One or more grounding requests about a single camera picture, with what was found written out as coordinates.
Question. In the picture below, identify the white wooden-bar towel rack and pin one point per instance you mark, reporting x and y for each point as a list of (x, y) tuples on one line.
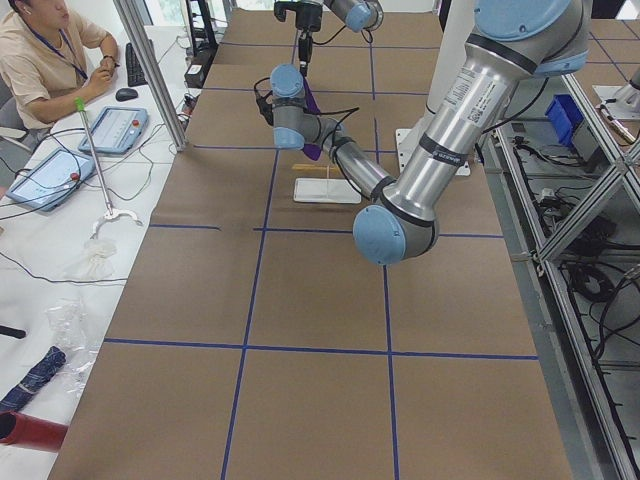
[(320, 184)]

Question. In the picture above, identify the red cylinder bottle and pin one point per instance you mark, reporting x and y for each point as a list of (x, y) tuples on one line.
[(29, 432)]

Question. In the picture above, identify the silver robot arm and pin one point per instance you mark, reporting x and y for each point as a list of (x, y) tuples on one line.
[(357, 16), (505, 42)]

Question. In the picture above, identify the crumpled clear plastic bag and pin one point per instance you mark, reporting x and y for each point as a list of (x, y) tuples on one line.
[(76, 338)]

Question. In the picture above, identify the blue teach pendant far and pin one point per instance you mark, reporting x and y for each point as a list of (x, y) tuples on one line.
[(115, 130)]

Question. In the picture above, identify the seated person beige shirt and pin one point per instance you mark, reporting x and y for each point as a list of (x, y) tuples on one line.
[(51, 56)]

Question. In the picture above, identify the blue teach pendant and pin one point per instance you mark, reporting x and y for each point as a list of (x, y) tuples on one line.
[(115, 130), (52, 181)]

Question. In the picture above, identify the metal reacher grabber stick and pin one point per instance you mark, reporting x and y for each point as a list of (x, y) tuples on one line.
[(112, 213)]

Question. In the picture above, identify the black keyboard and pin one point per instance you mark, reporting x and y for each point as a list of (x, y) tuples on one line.
[(134, 70)]

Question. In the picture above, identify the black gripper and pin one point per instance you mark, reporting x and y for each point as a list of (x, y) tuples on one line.
[(306, 18)]

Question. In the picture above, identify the folded dark blue umbrella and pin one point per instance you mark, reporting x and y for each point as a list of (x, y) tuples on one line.
[(35, 379)]

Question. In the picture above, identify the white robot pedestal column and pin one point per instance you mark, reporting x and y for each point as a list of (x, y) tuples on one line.
[(435, 85)]

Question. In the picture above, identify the aluminium frame post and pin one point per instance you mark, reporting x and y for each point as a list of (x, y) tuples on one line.
[(134, 27)]

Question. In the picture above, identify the purple microfiber towel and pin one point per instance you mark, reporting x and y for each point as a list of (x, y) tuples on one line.
[(312, 123)]

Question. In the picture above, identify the blue teach pendant near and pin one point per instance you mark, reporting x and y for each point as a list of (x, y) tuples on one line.
[(52, 181)]

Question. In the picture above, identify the black computer mouse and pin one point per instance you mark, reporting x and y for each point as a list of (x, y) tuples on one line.
[(126, 94)]

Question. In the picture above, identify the blue plastic bin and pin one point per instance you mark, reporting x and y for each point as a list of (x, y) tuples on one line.
[(565, 117)]

